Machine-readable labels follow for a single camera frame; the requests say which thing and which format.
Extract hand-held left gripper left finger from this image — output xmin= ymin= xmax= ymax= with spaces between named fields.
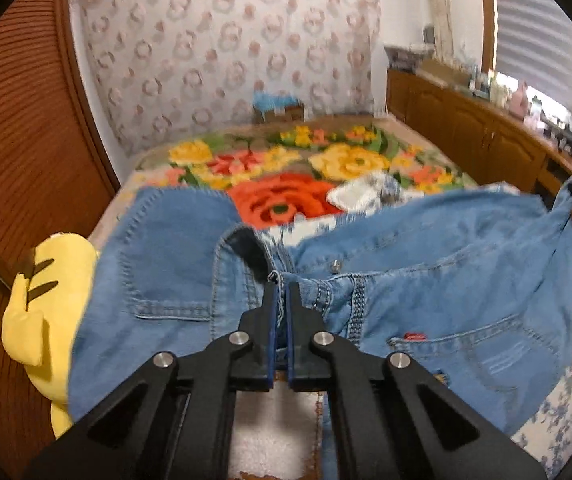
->
xmin=21 ymin=284 xmax=280 ymax=480

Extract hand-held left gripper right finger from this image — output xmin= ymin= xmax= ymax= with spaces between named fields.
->
xmin=287 ymin=281 xmax=549 ymax=480

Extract blue denim pants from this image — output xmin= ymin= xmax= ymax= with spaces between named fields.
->
xmin=68 ymin=176 xmax=572 ymax=436

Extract row of small bottles and boxes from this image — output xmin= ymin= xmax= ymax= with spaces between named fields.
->
xmin=386 ymin=44 xmax=572 ymax=187

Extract colourful floral blanket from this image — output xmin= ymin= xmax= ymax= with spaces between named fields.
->
xmin=86 ymin=121 xmax=482 ymax=480

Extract wooden cabinet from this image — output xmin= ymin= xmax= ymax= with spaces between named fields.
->
xmin=386 ymin=69 xmax=572 ymax=241

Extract yellow plush toy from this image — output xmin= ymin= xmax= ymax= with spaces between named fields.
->
xmin=2 ymin=232 xmax=100 ymax=438

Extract brown box with blue top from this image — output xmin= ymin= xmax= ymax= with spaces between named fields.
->
xmin=252 ymin=91 xmax=306 ymax=124

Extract pale curtain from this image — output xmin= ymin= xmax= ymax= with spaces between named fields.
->
xmin=425 ymin=0 xmax=482 ymax=63

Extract floral patterned mattress upright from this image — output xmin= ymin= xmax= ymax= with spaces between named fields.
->
xmin=73 ymin=0 xmax=388 ymax=158

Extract wooden louvred wardrobe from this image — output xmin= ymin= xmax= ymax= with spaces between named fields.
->
xmin=0 ymin=0 xmax=122 ymax=476

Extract wooden window frame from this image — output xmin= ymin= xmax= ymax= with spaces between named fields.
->
xmin=478 ymin=0 xmax=498 ymax=72

